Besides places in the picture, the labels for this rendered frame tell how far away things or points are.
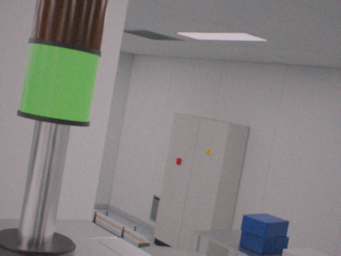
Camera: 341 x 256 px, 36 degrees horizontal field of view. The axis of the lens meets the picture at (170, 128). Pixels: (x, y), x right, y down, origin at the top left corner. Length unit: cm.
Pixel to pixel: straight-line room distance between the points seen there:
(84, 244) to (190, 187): 722
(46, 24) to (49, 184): 11
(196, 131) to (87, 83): 728
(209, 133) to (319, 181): 171
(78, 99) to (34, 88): 3
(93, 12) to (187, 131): 743
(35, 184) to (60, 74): 8
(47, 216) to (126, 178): 931
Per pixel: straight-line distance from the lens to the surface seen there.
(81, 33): 36
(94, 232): 48
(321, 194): 667
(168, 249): 475
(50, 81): 36
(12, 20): 187
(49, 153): 37
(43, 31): 36
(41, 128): 37
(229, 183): 737
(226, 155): 722
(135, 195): 944
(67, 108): 36
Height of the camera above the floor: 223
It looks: 3 degrees down
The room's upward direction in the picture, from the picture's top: 10 degrees clockwise
